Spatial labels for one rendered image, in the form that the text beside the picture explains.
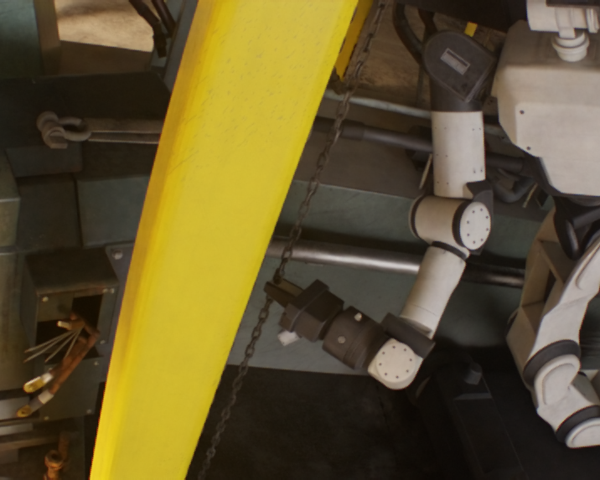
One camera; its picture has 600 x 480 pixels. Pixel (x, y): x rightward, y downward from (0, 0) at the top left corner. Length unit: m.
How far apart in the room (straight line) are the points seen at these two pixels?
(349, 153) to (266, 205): 1.29
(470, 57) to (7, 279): 0.80
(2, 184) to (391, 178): 1.06
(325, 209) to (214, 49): 1.30
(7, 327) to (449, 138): 0.77
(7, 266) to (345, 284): 1.05
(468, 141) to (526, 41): 0.20
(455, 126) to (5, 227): 0.73
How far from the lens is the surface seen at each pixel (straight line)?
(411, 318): 1.38
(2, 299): 1.26
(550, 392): 1.83
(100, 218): 1.25
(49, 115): 1.25
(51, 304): 1.18
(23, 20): 1.71
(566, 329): 1.76
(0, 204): 1.14
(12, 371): 1.40
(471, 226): 1.37
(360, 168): 1.94
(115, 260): 1.27
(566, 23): 1.27
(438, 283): 1.39
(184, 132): 0.65
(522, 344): 1.79
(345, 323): 1.37
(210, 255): 0.72
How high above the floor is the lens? 1.58
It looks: 37 degrees down
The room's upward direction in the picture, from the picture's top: 21 degrees clockwise
